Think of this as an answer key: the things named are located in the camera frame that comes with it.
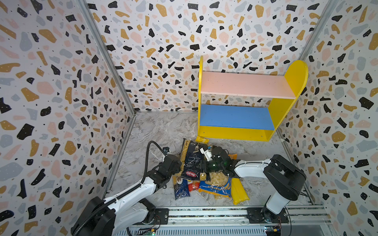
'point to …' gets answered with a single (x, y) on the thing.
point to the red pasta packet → (195, 186)
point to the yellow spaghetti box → (202, 139)
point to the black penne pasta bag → (190, 156)
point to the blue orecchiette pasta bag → (219, 186)
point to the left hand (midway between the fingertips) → (175, 160)
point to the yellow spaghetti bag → (238, 193)
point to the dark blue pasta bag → (181, 190)
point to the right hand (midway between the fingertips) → (192, 166)
